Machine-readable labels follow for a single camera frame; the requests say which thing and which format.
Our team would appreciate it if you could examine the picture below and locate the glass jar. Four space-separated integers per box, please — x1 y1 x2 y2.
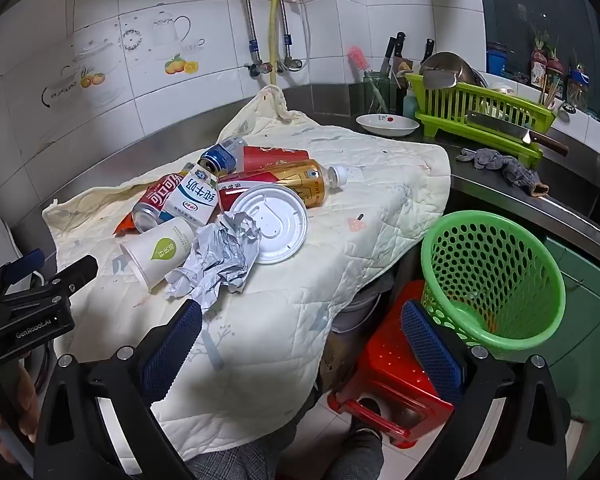
362 70 392 115

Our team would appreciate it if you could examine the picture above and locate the potted plant jar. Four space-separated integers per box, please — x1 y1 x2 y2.
530 27 565 107

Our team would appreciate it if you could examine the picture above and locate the green cabinet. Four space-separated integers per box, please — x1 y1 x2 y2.
505 237 600 466

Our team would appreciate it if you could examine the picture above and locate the orange snack wrapper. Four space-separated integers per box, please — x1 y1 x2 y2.
112 210 138 235

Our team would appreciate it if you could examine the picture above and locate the dark window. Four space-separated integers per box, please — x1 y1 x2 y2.
474 0 600 86

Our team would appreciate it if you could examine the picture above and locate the cardboard box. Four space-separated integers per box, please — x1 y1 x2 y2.
319 330 378 398

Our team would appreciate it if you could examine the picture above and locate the golden tea bottle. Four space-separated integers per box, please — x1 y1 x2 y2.
216 159 349 213

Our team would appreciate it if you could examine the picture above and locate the red drink can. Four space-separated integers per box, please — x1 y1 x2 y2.
131 173 186 233

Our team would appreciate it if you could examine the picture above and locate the braided metal hose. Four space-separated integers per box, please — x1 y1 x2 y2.
230 0 265 78
277 0 311 73

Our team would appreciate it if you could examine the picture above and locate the white paper cup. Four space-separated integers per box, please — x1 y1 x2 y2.
119 216 197 293

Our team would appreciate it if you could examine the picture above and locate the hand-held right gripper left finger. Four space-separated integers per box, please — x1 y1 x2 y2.
34 300 203 480

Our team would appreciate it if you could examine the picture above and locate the white blue milk carton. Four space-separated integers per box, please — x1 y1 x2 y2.
158 162 221 228

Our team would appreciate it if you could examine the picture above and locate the blue lidded container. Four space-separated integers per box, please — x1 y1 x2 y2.
486 42 510 76

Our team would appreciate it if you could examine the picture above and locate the grey bucket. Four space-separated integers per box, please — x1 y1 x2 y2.
330 272 397 333

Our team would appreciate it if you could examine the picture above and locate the person's left hand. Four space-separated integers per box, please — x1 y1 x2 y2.
0 369 41 463

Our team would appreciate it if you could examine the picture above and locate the grey paper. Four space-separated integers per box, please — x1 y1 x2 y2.
165 211 262 311

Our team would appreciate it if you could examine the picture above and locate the blue drink can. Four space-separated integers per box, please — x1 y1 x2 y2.
198 136 251 176

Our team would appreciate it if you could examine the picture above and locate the person's leg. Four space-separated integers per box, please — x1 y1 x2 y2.
184 405 308 480
325 420 386 480

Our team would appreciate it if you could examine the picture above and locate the printed red plastic cup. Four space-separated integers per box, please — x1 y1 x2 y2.
242 146 311 173

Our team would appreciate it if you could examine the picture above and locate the person's left leg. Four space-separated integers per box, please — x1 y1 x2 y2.
184 405 308 480

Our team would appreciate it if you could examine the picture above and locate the grey rag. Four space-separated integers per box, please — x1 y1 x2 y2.
455 147 551 198

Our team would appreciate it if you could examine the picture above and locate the white plate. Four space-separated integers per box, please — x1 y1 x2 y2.
355 113 421 137

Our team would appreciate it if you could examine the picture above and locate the red plastic stool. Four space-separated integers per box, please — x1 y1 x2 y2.
327 280 456 450

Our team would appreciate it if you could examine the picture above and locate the pink bottle brush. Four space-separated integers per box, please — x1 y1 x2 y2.
347 46 388 111

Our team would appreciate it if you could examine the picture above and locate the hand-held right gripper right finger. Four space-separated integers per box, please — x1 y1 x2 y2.
400 299 568 480

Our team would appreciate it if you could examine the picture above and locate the metal bowl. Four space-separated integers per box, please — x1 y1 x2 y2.
419 51 488 92

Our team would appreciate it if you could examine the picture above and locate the white plastic lid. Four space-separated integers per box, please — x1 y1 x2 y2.
228 183 308 265

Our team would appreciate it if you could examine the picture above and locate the cream quilted cloth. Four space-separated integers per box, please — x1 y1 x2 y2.
42 85 452 461

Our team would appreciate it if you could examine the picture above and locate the wooden handled cleaver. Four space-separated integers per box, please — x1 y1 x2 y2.
464 111 570 157

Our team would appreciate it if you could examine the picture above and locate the green plastic dish rack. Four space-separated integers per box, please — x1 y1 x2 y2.
405 73 557 170

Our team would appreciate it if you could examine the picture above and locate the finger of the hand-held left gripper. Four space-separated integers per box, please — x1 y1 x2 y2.
10 255 99 306
0 248 46 293

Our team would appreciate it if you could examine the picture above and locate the green perforated plastic basket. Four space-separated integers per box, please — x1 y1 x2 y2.
420 208 567 361

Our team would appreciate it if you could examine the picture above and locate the person's right leg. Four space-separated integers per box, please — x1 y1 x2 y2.
325 420 386 480

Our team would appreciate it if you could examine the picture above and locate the yellow hose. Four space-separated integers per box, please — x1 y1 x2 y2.
268 0 284 87

